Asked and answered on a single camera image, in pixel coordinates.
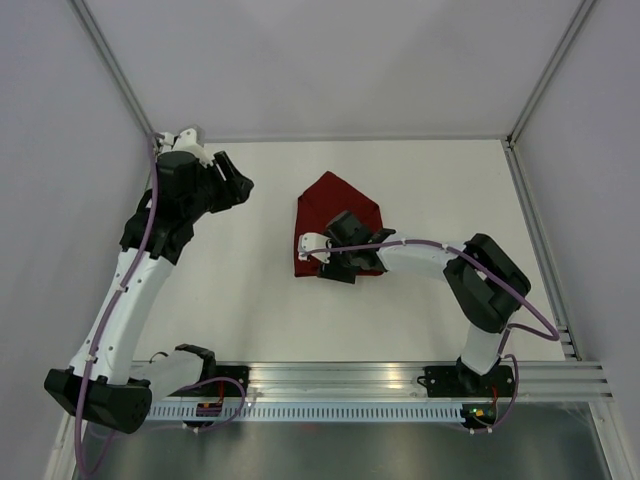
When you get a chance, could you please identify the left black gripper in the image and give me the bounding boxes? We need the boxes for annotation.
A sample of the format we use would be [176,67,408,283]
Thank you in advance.
[184,151,254,222]

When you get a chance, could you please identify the dark red cloth napkin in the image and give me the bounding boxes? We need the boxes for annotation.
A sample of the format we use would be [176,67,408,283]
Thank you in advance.
[293,171,383,278]

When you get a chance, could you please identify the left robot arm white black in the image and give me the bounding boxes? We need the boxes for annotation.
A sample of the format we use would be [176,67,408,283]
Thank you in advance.
[44,151,254,434]

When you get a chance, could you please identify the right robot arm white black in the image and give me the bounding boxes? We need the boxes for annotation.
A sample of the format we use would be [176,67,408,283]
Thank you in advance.
[298,211,531,395]

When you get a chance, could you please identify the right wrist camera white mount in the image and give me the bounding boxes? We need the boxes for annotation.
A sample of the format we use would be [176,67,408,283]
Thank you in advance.
[297,232,331,264]

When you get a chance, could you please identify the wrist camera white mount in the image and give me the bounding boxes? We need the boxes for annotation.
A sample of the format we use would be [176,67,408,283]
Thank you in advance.
[152,127,212,167]
[297,232,331,264]

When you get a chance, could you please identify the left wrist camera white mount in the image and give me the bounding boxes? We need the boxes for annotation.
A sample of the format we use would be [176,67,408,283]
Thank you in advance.
[152,127,212,167]

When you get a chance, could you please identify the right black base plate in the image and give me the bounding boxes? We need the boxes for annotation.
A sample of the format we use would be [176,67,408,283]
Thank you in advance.
[416,365,515,399]

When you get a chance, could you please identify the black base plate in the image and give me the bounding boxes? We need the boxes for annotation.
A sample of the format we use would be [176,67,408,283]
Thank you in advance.
[416,365,515,399]
[213,365,250,399]

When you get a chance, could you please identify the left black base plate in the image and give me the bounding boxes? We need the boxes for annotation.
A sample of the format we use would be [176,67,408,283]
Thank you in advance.
[213,365,250,399]

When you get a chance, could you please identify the left aluminium frame post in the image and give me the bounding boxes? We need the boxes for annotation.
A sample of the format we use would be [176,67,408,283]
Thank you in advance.
[67,0,155,144]

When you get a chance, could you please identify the aluminium frame post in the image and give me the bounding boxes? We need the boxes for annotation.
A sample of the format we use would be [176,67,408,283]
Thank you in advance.
[503,0,599,149]
[67,0,155,144]

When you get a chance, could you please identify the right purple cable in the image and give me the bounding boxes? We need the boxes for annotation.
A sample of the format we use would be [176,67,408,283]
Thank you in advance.
[309,238,560,431]

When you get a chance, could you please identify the white slotted cable duct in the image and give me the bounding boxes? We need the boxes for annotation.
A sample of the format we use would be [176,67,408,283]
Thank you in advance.
[147,400,463,423]

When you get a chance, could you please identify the aluminium mounting rail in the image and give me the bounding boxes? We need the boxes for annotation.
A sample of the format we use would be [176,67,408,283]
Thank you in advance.
[149,360,615,401]

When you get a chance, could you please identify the right aluminium frame post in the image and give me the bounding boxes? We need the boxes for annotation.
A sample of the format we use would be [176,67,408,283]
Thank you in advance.
[503,0,599,149]

